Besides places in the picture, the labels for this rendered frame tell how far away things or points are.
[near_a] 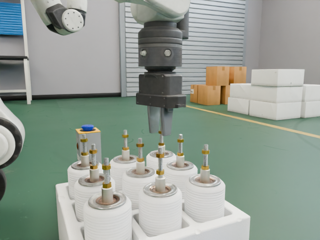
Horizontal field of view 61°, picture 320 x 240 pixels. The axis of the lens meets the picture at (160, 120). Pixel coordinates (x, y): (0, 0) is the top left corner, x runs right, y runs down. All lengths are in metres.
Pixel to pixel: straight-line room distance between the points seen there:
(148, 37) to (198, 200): 0.37
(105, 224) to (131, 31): 5.42
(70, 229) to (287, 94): 2.88
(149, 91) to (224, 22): 6.40
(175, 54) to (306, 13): 6.39
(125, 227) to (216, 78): 3.91
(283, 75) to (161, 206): 2.72
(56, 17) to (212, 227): 0.82
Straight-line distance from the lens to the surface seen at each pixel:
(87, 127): 0.93
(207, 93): 4.29
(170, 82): 0.52
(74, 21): 1.06
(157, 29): 0.52
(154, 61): 0.52
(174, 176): 0.73
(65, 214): 0.71
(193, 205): 0.65
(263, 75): 3.26
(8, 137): 0.78
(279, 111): 3.17
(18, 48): 5.65
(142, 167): 0.70
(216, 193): 0.64
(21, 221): 1.11
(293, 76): 3.28
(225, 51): 6.90
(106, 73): 5.75
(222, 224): 0.65
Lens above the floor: 0.51
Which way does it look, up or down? 10 degrees down
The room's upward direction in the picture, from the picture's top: straight up
